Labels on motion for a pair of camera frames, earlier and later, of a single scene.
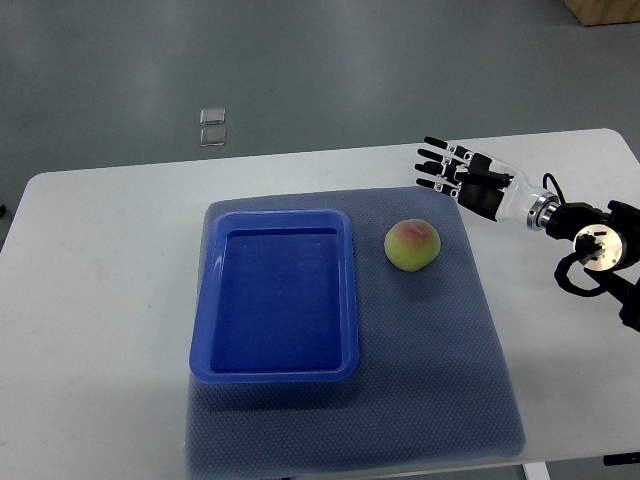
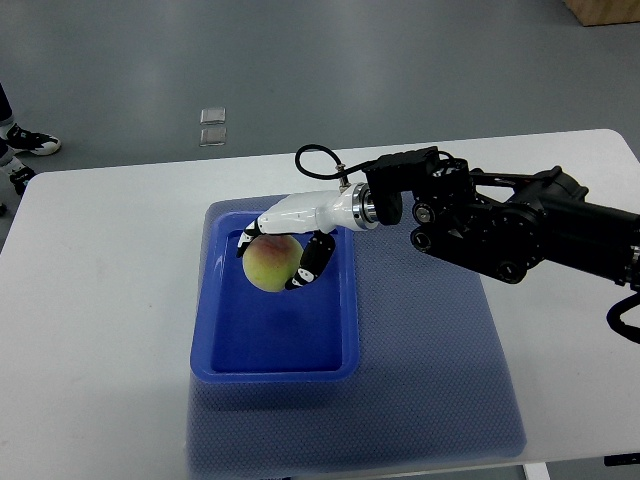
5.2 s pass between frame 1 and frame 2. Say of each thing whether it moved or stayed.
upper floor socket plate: stayed
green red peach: moved
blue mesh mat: stayed
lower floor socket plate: stayed
